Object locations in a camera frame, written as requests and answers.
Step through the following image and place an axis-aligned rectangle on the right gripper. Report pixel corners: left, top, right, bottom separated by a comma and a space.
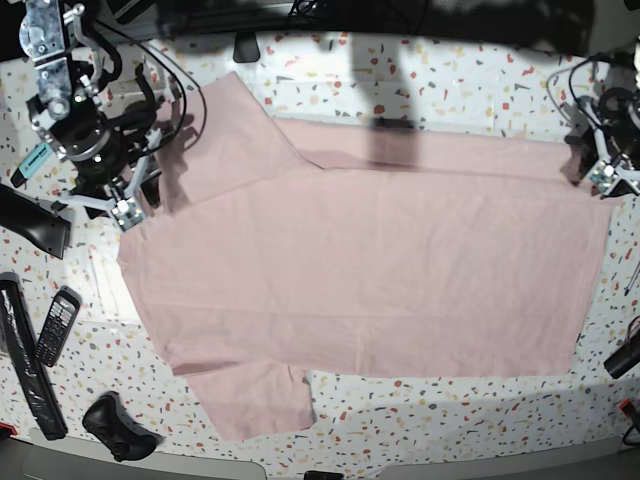
52, 117, 161, 209

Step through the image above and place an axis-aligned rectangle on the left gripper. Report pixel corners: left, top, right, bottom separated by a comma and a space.
567, 107, 639, 183

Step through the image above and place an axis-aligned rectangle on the pink T-shirt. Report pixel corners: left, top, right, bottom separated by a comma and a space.
118, 74, 615, 440

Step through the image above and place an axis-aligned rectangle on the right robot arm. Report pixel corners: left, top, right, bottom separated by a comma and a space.
19, 1, 162, 214

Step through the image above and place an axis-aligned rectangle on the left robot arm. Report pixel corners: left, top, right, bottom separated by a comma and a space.
568, 54, 639, 197

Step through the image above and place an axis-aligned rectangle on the light blue highlighter marker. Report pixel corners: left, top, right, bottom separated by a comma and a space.
10, 143, 53, 188

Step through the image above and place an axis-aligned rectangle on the black handheld device left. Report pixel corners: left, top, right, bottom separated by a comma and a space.
1, 185, 75, 259

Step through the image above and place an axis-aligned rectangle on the silver pen right edge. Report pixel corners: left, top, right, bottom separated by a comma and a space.
624, 260, 640, 296

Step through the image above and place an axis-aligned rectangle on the black remote control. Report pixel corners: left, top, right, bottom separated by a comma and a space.
35, 286, 82, 368

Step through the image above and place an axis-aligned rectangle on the black monitor stand foot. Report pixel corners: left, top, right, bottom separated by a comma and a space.
233, 32, 261, 64

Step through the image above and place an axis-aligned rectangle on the long black bar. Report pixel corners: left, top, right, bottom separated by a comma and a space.
1, 272, 68, 441

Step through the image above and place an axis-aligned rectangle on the black cylindrical tool right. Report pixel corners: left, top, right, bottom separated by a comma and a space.
604, 335, 640, 379

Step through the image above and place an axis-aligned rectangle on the black game controller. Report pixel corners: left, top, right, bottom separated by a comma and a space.
82, 391, 162, 462

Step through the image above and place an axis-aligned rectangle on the small red black clip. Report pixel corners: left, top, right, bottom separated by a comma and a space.
618, 398, 639, 418

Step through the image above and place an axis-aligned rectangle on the red object bottom left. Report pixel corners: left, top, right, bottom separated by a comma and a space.
0, 423, 16, 441

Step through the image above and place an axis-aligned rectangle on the small black object bottom edge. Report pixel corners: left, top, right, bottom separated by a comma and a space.
303, 470, 345, 480

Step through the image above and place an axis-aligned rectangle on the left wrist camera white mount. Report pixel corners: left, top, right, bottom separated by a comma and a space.
579, 97, 639, 197

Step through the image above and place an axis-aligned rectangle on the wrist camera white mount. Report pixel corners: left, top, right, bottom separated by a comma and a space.
579, 97, 639, 197
56, 128, 162, 232

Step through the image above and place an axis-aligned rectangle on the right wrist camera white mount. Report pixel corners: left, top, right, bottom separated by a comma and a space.
56, 128, 162, 232

